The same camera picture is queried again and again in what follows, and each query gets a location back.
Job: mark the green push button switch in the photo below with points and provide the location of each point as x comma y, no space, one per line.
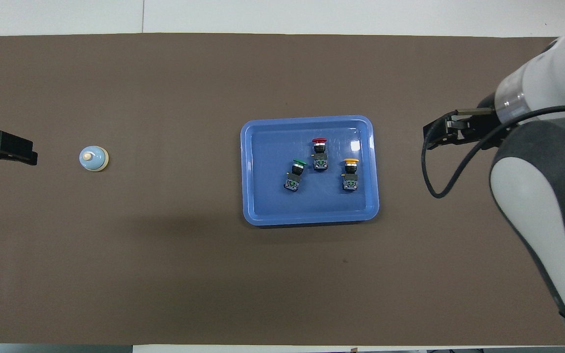
293,182

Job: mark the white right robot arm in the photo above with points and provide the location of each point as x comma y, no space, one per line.
532,196

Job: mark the blue plastic tray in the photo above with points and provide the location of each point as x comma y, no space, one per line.
272,206

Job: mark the brown table mat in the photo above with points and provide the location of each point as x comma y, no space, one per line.
165,269

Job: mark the red push button switch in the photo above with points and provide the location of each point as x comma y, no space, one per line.
320,161

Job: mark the yellow push button switch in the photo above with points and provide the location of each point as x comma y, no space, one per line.
350,181

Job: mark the light blue desk bell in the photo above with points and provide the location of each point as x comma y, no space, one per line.
93,159

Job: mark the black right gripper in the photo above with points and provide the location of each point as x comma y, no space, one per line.
486,127

